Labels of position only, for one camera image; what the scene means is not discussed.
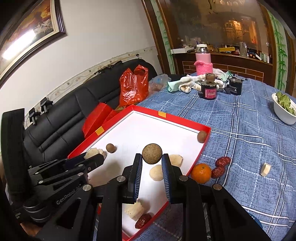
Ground red jujube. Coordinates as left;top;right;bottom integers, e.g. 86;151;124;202
215;156;231;167
211;166;225;179
135;213;152;229

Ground orange mandarin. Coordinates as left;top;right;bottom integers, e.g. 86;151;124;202
191;163;212;184

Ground brown longan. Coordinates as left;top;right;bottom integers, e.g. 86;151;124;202
142;143;163;165
197;131;208;143
106;143;116;153

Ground white yam piece small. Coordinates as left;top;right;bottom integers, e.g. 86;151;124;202
84;148;106;160

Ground red gift box tray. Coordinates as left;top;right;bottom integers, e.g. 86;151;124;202
68;105;211;240

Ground black leather sofa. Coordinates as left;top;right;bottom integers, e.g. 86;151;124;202
23;59;157;167

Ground blue plaid tablecloth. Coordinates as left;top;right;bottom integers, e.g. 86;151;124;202
141;79;295;240

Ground red box lid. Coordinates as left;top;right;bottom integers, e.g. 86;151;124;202
82;103;117;138

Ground red plastic bag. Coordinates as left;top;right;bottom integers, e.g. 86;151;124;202
119;65;149;107

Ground clear plastic bag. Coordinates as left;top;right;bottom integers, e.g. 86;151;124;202
149;74;171;95

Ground white green cloth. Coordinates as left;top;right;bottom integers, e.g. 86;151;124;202
168;68;233;93

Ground white bowl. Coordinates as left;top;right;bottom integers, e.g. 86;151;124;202
272;93;295;125

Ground dark jar with pink label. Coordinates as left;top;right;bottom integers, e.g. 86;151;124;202
201;73;217;100

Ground black small box device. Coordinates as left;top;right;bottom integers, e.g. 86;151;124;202
224;76;243;95

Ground green leaves in bowl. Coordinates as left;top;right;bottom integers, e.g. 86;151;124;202
276;91;295;115

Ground pink thermos bottle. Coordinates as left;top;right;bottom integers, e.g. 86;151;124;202
194;44;213;75

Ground wooden sideboard cabinet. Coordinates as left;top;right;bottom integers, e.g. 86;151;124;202
174;52;275;86

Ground glass pitcher on cabinet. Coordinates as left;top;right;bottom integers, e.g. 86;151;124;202
239;42;247;57

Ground framed painting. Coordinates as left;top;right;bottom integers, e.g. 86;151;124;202
1;1;66;86

